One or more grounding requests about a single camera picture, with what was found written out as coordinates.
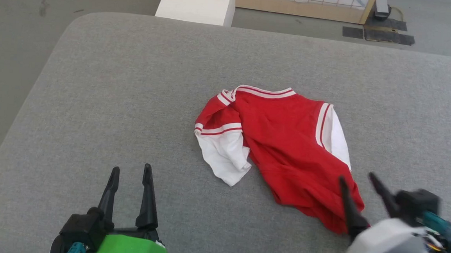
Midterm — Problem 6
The small black floor mat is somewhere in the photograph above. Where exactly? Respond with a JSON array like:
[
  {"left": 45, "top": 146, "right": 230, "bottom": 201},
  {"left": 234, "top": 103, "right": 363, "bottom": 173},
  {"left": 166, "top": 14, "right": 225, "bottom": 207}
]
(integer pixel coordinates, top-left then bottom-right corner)
[{"left": 341, "top": 26, "right": 365, "bottom": 39}]

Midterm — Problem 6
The white rectangular block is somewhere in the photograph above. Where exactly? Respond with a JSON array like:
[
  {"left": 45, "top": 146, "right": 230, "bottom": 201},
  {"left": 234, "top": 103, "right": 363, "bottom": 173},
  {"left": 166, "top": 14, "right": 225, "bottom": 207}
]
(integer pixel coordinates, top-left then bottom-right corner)
[{"left": 155, "top": 0, "right": 236, "bottom": 28}]

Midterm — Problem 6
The grey metal stand bracket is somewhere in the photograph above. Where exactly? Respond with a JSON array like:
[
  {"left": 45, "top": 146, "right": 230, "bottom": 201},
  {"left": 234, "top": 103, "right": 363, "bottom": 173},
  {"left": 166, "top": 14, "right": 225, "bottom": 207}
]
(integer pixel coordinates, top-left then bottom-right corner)
[{"left": 374, "top": 0, "right": 393, "bottom": 20}]

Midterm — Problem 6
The large black floor mat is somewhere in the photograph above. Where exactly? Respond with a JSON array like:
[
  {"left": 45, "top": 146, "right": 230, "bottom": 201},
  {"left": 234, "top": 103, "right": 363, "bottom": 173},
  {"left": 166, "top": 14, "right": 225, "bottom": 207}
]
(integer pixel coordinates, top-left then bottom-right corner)
[{"left": 363, "top": 16, "right": 417, "bottom": 46}]

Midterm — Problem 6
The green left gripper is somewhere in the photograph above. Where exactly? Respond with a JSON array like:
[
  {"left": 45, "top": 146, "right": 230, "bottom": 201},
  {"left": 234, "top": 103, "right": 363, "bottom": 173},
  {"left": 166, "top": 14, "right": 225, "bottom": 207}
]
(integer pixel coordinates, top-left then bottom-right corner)
[{"left": 85, "top": 160, "right": 173, "bottom": 253}]

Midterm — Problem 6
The grey fabric sofa cushion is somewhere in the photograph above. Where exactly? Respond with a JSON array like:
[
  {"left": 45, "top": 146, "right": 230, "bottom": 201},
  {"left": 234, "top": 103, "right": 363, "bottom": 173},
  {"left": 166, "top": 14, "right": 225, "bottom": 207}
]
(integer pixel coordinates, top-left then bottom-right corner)
[{"left": 0, "top": 5, "right": 451, "bottom": 253}]

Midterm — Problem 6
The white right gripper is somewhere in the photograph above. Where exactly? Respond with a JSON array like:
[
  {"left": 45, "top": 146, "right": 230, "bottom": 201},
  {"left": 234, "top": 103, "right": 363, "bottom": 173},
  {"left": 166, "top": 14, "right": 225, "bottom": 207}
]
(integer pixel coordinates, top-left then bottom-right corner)
[{"left": 334, "top": 171, "right": 438, "bottom": 253}]

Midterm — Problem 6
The red and white jersey shirt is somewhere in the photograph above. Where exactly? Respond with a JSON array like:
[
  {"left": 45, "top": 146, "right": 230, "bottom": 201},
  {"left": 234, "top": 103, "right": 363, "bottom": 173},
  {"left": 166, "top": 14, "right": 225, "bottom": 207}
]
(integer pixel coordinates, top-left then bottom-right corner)
[{"left": 188, "top": 82, "right": 372, "bottom": 236}]

